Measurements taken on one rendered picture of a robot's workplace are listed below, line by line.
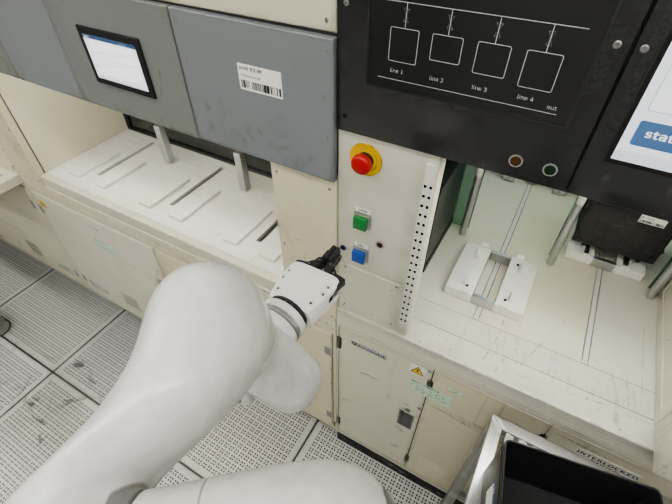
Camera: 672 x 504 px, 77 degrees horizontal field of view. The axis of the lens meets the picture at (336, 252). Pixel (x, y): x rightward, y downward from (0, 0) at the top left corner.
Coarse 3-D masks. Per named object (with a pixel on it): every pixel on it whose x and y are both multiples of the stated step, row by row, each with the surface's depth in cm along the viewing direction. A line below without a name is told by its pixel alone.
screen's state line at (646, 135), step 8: (640, 128) 54; (648, 128) 53; (656, 128) 53; (664, 128) 52; (640, 136) 54; (648, 136) 54; (656, 136) 53; (664, 136) 53; (632, 144) 55; (640, 144) 55; (648, 144) 54; (656, 144) 54; (664, 144) 53
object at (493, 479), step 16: (512, 448) 85; (528, 448) 82; (496, 464) 85; (512, 464) 89; (528, 464) 87; (544, 464) 84; (560, 464) 82; (576, 464) 80; (496, 480) 82; (512, 480) 93; (528, 480) 91; (544, 480) 89; (560, 480) 86; (576, 480) 84; (592, 480) 82; (608, 480) 80; (624, 480) 78; (496, 496) 78; (512, 496) 91; (528, 496) 91; (544, 496) 91; (560, 496) 91; (576, 496) 89; (592, 496) 86; (608, 496) 84; (624, 496) 82; (640, 496) 80; (656, 496) 77
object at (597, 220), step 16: (592, 208) 115; (608, 208) 113; (624, 208) 111; (576, 224) 121; (592, 224) 118; (608, 224) 116; (624, 224) 114; (640, 224) 111; (656, 224) 109; (576, 240) 123; (592, 240) 121; (608, 240) 118; (624, 240) 116; (640, 240) 114; (656, 240) 112; (624, 256) 123; (640, 256) 117; (656, 256) 114
